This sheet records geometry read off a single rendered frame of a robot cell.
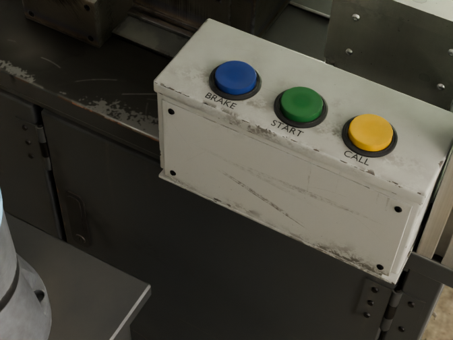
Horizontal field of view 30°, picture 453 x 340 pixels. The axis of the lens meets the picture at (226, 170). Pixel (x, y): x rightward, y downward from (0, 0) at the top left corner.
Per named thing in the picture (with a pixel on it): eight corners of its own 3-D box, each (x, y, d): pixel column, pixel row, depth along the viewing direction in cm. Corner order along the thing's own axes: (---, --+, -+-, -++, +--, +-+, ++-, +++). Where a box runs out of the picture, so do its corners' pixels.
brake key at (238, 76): (262, 83, 83) (263, 69, 81) (243, 109, 81) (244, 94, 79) (226, 69, 84) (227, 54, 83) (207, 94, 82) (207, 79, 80)
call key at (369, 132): (396, 137, 79) (400, 123, 77) (379, 166, 77) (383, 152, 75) (356, 121, 80) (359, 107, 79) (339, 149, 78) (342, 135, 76)
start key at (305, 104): (327, 110, 81) (329, 95, 79) (309, 137, 79) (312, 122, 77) (290, 94, 82) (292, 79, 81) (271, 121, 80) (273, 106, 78)
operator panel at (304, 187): (431, 211, 91) (466, 116, 80) (394, 287, 85) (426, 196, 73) (205, 115, 99) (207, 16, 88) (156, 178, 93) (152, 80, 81)
